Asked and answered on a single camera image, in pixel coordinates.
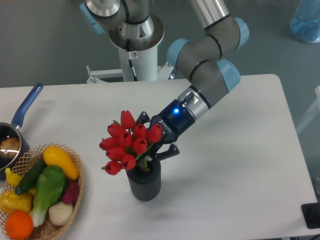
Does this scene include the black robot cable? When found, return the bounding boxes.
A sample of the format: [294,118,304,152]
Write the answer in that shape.
[125,38,139,82]

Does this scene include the black device at edge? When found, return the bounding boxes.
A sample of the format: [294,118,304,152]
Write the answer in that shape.
[301,202,320,229]

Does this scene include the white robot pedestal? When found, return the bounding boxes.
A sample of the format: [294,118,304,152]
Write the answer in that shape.
[113,43,159,82]

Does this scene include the purple red radish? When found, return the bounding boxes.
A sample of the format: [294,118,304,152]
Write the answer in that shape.
[61,180,80,204]

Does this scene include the blue handled saucepan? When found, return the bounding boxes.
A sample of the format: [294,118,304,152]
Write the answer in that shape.
[0,83,44,181]

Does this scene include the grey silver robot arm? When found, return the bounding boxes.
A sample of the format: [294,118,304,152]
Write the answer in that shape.
[79,0,249,165]

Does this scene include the yellow pumpkin gourd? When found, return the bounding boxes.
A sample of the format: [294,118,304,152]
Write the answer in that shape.
[0,190,33,215]

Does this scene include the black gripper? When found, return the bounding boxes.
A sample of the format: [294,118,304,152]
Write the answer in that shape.
[135,99,196,162]

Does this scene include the red tulip bouquet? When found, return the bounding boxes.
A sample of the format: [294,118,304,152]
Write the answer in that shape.
[99,110,163,176]

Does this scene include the green bok choy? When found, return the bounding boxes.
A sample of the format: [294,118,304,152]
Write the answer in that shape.
[29,165,66,228]

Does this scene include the yellow squash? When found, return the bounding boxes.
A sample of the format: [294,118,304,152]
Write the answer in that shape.
[43,146,80,180]

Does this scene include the white garlic bulb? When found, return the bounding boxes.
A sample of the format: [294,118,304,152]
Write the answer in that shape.
[48,202,73,226]

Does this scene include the woven wicker basket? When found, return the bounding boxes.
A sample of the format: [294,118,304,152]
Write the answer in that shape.
[11,143,85,240]

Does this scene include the dark grey ribbed vase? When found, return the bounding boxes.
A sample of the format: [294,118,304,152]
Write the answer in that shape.
[126,160,162,201]

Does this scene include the white metal base frame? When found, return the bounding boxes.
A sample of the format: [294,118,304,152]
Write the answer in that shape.
[85,62,176,84]

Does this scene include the orange fruit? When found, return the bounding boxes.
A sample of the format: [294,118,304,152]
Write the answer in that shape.
[4,210,33,240]

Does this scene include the dark green cucumber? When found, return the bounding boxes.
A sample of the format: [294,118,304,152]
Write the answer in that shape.
[15,158,47,195]

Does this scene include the blue plastic bag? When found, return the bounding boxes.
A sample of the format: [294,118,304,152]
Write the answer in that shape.
[289,0,320,43]

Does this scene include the yellow banana pepper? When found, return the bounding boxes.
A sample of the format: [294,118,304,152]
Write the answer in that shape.
[4,167,36,197]

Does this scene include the bread roll in pan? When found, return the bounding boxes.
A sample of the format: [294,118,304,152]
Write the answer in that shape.
[0,137,20,160]

